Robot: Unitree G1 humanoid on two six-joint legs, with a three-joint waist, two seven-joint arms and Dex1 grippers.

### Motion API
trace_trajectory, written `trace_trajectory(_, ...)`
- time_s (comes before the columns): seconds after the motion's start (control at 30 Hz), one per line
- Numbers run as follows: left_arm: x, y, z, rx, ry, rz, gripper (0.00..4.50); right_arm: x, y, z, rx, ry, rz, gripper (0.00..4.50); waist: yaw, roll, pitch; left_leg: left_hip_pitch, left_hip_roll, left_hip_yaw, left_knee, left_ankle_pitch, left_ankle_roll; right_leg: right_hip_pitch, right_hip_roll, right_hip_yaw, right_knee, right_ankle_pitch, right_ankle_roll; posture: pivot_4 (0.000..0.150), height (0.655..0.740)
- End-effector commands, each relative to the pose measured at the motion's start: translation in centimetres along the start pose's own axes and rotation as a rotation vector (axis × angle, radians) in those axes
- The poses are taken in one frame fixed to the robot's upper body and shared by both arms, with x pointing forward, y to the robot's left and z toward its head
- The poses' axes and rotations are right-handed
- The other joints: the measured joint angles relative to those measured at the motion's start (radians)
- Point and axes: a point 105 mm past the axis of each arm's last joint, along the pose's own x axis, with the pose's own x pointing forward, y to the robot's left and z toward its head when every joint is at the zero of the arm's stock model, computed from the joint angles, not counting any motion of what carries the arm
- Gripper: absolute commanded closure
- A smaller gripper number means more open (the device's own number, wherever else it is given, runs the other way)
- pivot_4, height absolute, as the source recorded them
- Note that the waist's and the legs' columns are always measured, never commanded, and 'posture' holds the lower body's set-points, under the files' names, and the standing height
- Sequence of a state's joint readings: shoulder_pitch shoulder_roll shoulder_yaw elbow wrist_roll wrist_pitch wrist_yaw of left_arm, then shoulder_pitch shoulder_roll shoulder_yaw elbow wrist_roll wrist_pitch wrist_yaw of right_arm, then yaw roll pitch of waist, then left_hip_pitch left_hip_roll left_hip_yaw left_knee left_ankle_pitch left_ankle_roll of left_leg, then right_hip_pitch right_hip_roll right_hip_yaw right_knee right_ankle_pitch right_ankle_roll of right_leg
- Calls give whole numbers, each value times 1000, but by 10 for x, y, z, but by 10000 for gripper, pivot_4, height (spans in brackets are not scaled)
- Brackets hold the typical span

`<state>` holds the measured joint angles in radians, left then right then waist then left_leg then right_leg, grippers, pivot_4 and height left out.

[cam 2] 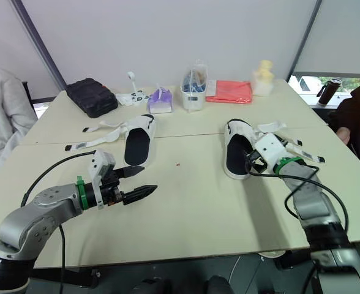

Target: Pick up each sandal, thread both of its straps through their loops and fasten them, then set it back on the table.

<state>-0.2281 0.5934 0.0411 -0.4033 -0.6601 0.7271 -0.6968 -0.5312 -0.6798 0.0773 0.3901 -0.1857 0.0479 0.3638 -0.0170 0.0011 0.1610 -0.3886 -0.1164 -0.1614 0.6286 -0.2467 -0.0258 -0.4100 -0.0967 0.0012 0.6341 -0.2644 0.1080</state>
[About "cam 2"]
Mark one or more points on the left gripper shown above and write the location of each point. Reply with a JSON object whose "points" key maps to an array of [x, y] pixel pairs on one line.
{"points": [[111, 188]]}

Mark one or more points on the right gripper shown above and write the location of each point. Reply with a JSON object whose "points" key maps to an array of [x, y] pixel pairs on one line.
{"points": [[256, 160]]}

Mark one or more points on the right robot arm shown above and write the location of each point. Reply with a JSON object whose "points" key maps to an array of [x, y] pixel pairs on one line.
{"points": [[317, 208]]}

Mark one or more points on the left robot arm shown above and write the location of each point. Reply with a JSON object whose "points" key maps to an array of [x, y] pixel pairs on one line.
{"points": [[30, 214]]}

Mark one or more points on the white sandal with black insole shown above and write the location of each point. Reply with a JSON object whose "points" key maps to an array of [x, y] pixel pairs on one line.
{"points": [[137, 144], [236, 153]]}

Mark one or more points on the clear plastic bag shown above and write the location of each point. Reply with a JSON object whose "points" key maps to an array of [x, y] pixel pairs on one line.
{"points": [[123, 98]]}

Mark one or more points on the purple tissue pack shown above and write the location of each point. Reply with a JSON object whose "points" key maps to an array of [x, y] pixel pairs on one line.
{"points": [[160, 101]]}

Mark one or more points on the white toy on round stand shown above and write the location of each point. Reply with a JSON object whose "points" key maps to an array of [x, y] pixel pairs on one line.
{"points": [[137, 96]]}

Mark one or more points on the white basket with items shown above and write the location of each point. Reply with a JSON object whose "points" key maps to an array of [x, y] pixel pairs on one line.
{"points": [[193, 95]]}

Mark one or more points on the black zip case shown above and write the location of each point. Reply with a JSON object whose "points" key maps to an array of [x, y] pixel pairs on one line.
{"points": [[91, 96]]}

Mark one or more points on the brown tumbler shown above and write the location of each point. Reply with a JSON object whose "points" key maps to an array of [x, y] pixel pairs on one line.
{"points": [[328, 92]]}

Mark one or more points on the person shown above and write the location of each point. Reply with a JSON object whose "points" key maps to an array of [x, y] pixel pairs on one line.
{"points": [[2, 116], [357, 116]]}

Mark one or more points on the robot body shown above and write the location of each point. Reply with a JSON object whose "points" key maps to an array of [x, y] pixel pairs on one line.
{"points": [[216, 286]]}

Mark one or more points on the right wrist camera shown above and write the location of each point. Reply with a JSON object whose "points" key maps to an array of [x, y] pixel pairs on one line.
{"points": [[270, 147]]}

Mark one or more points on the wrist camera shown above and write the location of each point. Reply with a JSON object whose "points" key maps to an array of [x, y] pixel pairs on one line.
{"points": [[98, 162], [270, 147]]}

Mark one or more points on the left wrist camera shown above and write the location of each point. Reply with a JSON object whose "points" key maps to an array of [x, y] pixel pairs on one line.
{"points": [[98, 162]]}

